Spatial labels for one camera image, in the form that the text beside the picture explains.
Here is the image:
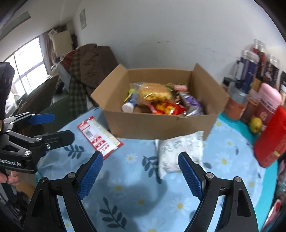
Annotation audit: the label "yellow green lollipop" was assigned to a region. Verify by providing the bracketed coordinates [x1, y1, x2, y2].
[124, 89, 136, 103]

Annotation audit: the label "open cardboard box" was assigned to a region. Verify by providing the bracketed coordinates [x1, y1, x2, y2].
[91, 64, 228, 140]

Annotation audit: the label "clear jar brown contents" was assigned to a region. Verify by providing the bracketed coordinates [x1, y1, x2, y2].
[240, 89, 260, 124]

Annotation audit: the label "yellow green pear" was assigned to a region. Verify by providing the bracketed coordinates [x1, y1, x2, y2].
[249, 117, 262, 134]

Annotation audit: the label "tall jar red label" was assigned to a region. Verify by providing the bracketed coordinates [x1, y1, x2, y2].
[251, 39, 267, 81]

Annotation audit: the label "red cylindrical canister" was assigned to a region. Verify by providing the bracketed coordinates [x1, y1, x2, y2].
[253, 106, 285, 168]

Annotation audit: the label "clear jar navy label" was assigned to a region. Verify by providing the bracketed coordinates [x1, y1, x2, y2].
[235, 50, 259, 93]

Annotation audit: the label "person's left hand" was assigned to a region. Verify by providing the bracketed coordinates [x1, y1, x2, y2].
[0, 171, 21, 186]

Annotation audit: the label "large red snack packet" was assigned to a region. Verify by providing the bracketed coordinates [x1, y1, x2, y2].
[146, 102, 185, 115]

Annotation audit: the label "waffle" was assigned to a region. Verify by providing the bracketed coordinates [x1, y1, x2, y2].
[130, 82, 172, 105]

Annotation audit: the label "silver purple chip bag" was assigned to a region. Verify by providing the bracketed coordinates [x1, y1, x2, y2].
[179, 92, 204, 117]

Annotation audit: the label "clear jar orange label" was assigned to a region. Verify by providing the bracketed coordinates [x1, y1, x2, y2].
[224, 85, 248, 121]

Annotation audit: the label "pink lidded canister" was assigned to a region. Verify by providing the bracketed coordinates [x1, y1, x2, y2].
[254, 83, 282, 128]

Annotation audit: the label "window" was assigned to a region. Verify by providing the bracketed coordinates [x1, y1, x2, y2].
[5, 37, 48, 97]

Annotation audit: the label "blue white tube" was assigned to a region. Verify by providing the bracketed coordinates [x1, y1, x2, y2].
[122, 93, 137, 113]

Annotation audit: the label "brown jacket pile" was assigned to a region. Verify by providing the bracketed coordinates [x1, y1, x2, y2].
[77, 44, 118, 95]

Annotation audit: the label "tall jar black label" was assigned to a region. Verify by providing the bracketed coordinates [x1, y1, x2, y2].
[263, 55, 280, 87]

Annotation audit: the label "brown green nut packets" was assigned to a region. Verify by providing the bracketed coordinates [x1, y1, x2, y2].
[166, 83, 188, 92]

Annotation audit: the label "red white sachet packet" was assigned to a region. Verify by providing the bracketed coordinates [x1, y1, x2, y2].
[77, 116, 123, 159]

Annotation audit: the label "white bread-print snack bag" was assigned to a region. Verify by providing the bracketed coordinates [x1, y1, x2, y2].
[155, 131, 204, 179]

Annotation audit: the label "wall picture frame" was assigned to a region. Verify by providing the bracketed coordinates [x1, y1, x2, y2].
[80, 9, 86, 29]

